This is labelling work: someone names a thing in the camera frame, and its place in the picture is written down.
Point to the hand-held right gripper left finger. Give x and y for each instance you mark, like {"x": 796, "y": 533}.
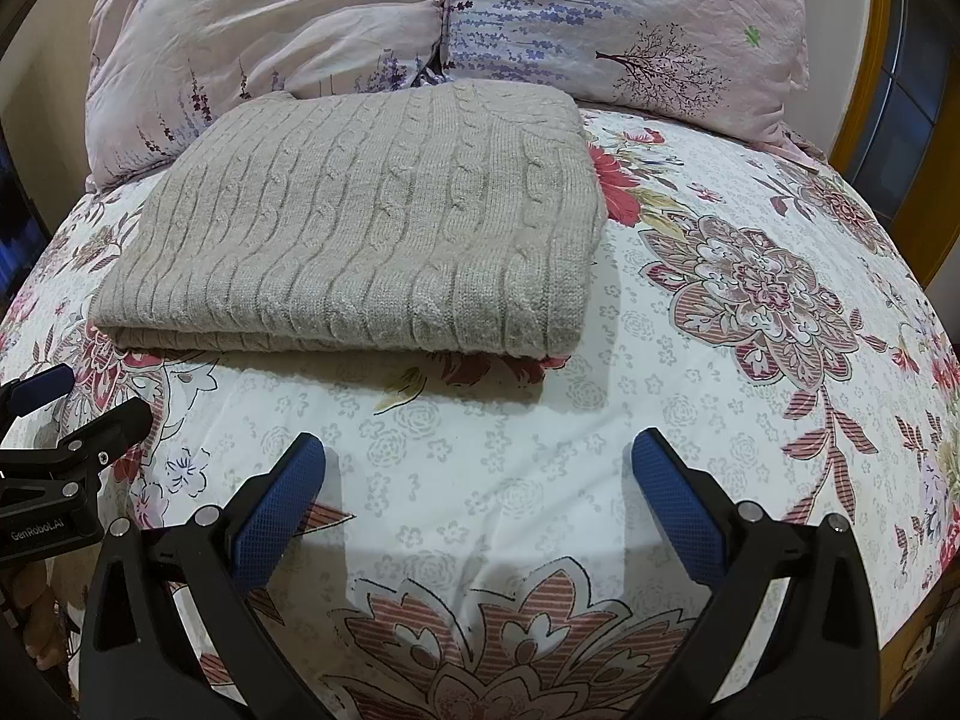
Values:
{"x": 277, "y": 517}

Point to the white floral bed sheet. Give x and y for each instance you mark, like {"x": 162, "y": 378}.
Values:
{"x": 487, "y": 465}

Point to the pink tree print pillow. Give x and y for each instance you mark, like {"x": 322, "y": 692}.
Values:
{"x": 637, "y": 7}

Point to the pink lavender print pillow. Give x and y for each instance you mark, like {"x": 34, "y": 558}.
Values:
{"x": 285, "y": 22}

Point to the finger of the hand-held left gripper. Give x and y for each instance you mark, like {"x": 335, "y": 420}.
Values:
{"x": 109, "y": 427}
{"x": 37, "y": 388}

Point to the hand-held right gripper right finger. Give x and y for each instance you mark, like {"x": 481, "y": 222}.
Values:
{"x": 675, "y": 510}

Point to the yellow wooden window frame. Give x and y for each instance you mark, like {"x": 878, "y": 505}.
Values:
{"x": 874, "y": 52}

